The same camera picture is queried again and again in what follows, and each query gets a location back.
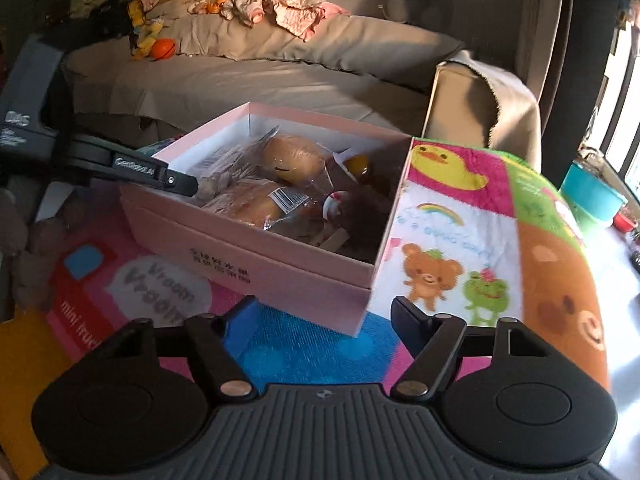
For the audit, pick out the lollipop candy packet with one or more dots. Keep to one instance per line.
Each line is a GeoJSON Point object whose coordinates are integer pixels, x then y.
{"type": "Point", "coordinates": [348, 175]}

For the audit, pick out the orange bread snack packet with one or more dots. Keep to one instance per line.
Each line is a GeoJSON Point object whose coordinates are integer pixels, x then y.
{"type": "Point", "coordinates": [257, 202]}

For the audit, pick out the colourful cartoon play mat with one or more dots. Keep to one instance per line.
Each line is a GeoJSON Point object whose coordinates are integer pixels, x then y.
{"type": "Point", "coordinates": [474, 233]}

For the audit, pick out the yellow plush toy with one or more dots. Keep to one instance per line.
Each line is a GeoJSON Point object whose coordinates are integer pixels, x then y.
{"type": "Point", "coordinates": [145, 31]}

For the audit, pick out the teal plastic bucket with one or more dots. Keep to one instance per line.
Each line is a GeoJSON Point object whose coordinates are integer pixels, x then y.
{"type": "Point", "coordinates": [593, 202]}

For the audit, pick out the orange toy ball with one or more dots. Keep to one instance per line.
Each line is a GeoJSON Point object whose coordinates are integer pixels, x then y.
{"type": "Point", "coordinates": [162, 49]}

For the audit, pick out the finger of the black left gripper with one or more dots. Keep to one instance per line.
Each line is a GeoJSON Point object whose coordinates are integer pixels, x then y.
{"type": "Point", "coordinates": [97, 158]}

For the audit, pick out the pink cardboard box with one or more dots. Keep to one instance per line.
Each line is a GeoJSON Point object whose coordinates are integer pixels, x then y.
{"type": "Point", "coordinates": [311, 283]}

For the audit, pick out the grey sofa bed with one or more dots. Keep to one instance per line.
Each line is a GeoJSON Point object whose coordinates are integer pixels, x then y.
{"type": "Point", "coordinates": [447, 69]}

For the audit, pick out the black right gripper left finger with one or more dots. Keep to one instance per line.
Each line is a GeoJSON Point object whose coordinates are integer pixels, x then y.
{"type": "Point", "coordinates": [212, 367]}

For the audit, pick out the pile of baby clothes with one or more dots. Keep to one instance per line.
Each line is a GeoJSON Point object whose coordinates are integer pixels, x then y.
{"type": "Point", "coordinates": [298, 17]}

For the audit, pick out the round bun packet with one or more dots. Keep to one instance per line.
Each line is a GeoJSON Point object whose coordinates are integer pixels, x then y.
{"type": "Point", "coordinates": [295, 159]}

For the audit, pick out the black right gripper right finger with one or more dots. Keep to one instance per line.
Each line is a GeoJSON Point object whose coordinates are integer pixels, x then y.
{"type": "Point", "coordinates": [433, 341]}

